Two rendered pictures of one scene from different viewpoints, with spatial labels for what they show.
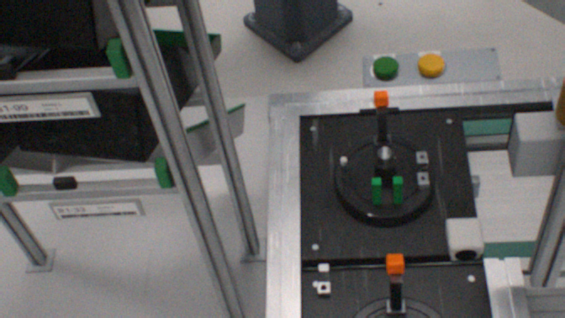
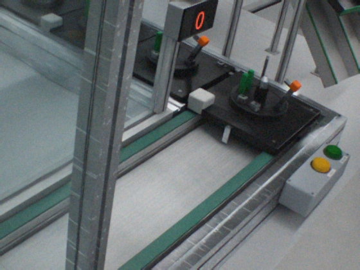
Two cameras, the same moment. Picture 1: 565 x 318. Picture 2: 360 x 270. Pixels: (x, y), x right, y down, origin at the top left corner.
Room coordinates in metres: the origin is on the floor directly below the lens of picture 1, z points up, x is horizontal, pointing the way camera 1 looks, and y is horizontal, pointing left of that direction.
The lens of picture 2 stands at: (0.95, -1.34, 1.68)
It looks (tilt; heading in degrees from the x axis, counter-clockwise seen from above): 34 degrees down; 112
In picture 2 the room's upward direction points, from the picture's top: 12 degrees clockwise
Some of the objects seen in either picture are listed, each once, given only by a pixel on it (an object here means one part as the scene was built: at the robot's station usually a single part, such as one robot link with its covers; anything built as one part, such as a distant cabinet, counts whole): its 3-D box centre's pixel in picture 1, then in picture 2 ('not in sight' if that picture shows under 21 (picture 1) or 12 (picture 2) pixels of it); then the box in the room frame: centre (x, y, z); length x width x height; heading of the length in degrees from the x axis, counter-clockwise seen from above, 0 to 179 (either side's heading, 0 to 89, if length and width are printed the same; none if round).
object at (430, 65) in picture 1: (430, 66); (320, 166); (0.84, -0.23, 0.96); 0.04 x 0.04 x 0.02
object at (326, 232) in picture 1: (384, 185); (256, 108); (0.64, -0.12, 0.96); 0.24 x 0.24 x 0.02; 83
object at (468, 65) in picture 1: (430, 79); (316, 177); (0.84, -0.23, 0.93); 0.21 x 0.07 x 0.06; 83
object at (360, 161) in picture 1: (384, 177); (258, 102); (0.64, -0.12, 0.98); 0.14 x 0.14 x 0.02
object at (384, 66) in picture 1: (385, 69); (332, 153); (0.85, -0.16, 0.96); 0.04 x 0.04 x 0.02
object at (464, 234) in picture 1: (463, 240); (200, 101); (0.53, -0.21, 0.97); 0.05 x 0.05 x 0.04; 83
